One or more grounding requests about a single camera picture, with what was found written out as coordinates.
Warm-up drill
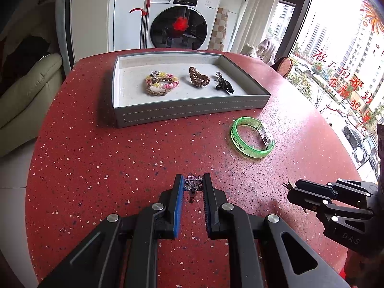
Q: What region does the red handled mop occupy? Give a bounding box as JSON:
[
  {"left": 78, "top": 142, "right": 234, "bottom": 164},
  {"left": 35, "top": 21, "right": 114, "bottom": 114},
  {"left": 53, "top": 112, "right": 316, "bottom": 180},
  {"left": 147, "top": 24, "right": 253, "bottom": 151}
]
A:
[{"left": 129, "top": 0, "right": 151, "bottom": 49}]

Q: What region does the beige looped hair clip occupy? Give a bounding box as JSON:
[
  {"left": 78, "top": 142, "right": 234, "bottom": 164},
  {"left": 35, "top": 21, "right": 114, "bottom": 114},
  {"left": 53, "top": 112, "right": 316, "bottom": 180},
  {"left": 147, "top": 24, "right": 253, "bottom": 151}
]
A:
[{"left": 283, "top": 180, "right": 295, "bottom": 190}]

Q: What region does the brown spiral hair tie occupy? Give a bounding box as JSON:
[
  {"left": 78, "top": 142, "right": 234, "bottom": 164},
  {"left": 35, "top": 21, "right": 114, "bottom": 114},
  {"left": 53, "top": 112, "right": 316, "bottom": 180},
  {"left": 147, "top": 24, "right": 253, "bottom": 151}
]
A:
[{"left": 188, "top": 66, "right": 211, "bottom": 89}]

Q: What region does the pink yellow spiral hair tie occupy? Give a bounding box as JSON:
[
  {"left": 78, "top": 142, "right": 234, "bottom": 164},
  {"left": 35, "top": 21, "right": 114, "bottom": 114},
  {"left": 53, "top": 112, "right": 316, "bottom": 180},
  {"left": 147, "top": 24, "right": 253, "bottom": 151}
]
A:
[{"left": 144, "top": 71, "right": 180, "bottom": 93}]

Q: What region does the black claw hair clip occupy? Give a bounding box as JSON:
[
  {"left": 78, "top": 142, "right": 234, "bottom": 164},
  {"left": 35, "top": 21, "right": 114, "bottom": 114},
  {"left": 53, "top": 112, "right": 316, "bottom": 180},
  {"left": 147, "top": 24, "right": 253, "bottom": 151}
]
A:
[{"left": 216, "top": 77, "right": 234, "bottom": 94}]

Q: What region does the green translucent bangle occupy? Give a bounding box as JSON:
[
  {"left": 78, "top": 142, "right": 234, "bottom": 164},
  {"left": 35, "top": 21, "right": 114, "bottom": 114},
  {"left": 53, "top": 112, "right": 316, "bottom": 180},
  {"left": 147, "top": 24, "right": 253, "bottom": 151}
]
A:
[{"left": 230, "top": 116, "right": 275, "bottom": 159}]

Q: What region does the silver metal hair barrette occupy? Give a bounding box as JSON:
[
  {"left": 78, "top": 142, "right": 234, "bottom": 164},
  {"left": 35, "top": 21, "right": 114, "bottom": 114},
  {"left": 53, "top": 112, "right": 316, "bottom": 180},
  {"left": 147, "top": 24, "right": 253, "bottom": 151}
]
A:
[{"left": 184, "top": 175, "right": 203, "bottom": 204}]

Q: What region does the wooden chair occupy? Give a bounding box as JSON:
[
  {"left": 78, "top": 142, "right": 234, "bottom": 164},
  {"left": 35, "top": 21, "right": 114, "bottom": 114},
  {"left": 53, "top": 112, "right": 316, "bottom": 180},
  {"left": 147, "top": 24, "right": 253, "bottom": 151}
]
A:
[{"left": 271, "top": 57, "right": 293, "bottom": 78}]

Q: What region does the cream leather sofa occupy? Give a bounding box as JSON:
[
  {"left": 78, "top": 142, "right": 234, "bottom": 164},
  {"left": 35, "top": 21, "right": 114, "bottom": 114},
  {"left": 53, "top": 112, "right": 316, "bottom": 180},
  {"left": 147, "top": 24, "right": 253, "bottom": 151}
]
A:
[{"left": 1, "top": 53, "right": 63, "bottom": 157}]

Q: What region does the grey jewelry tray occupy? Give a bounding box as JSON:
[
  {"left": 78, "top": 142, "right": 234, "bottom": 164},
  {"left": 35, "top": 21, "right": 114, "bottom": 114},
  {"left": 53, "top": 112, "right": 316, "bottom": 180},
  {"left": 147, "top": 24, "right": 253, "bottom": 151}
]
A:
[{"left": 112, "top": 51, "right": 270, "bottom": 127}]

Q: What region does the checkered cloth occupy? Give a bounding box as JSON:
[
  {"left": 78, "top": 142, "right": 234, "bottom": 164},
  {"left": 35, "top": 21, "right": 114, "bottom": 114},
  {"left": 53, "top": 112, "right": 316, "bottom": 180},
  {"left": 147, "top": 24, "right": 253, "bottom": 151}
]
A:
[{"left": 208, "top": 7, "right": 228, "bottom": 51}]

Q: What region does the tan braided chain bracelet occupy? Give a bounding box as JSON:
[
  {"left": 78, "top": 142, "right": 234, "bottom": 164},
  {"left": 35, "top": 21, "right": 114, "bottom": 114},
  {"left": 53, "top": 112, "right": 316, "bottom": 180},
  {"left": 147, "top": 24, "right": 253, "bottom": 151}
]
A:
[{"left": 145, "top": 77, "right": 176, "bottom": 97}]

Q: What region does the white curtain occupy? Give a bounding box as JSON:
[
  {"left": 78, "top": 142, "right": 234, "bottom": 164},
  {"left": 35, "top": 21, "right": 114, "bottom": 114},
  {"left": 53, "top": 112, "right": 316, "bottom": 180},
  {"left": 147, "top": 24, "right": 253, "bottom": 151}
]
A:
[{"left": 230, "top": 0, "right": 279, "bottom": 53}]

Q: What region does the white washing machine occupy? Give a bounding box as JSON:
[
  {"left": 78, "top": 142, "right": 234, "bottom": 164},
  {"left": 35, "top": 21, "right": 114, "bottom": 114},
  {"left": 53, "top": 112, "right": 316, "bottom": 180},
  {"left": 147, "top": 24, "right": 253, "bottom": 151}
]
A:
[{"left": 146, "top": 0, "right": 219, "bottom": 50}]

